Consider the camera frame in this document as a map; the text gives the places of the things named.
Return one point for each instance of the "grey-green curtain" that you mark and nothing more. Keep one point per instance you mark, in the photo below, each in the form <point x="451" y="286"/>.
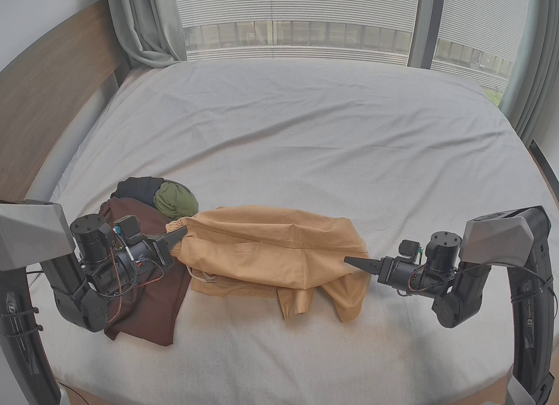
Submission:
<point x="144" y="10"/>
<point x="537" y="67"/>

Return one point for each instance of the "window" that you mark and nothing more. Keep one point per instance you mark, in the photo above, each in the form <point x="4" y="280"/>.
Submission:
<point x="297" y="1"/>

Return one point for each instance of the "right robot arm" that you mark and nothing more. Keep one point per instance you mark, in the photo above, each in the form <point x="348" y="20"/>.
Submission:
<point x="493" y="237"/>

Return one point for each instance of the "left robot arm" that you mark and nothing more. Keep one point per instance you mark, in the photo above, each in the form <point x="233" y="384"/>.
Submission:
<point x="30" y="237"/>

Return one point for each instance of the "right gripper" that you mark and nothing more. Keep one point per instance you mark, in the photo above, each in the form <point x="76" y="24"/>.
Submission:
<point x="397" y="274"/>

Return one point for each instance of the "bed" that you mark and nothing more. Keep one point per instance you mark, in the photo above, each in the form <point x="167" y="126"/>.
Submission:
<point x="305" y="132"/>

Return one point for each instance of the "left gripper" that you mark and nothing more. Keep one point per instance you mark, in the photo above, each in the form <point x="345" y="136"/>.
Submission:
<point x="139" y="259"/>

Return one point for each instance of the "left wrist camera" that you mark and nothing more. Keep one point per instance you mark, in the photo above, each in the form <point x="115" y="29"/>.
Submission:
<point x="127" y="226"/>

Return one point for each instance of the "black garment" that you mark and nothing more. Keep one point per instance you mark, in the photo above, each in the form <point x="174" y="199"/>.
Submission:
<point x="135" y="191"/>

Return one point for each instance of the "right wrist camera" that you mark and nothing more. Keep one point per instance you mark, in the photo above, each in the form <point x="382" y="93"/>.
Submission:
<point x="409" y="248"/>

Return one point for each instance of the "tan shorts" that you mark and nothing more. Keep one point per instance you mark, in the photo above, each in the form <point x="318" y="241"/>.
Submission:
<point x="270" y="241"/>

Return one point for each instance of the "brown garment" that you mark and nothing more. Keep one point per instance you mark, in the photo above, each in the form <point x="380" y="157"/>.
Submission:
<point x="148" y="307"/>

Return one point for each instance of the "green garment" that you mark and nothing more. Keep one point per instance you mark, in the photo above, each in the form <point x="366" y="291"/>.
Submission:
<point x="174" y="202"/>

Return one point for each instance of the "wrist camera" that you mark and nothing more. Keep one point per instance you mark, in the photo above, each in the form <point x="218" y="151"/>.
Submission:
<point x="127" y="226"/>
<point x="409" y="248"/>

